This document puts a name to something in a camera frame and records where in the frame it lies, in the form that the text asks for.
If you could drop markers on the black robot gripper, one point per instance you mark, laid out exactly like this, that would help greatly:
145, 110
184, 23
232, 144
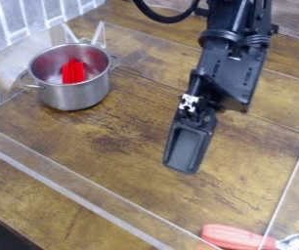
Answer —
224, 80

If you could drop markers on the silver metal pot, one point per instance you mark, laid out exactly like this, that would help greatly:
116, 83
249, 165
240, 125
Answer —
44, 76

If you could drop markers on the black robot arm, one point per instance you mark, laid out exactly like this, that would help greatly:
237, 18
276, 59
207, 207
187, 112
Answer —
240, 16

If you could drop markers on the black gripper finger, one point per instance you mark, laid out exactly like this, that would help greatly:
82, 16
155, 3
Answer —
189, 135

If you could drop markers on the clear acrylic barrier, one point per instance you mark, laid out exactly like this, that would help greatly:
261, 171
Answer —
101, 156

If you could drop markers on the red handled metal spoon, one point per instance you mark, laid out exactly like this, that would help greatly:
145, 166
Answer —
240, 239

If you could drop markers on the red block object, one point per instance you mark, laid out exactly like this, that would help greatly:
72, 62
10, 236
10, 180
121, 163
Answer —
73, 72

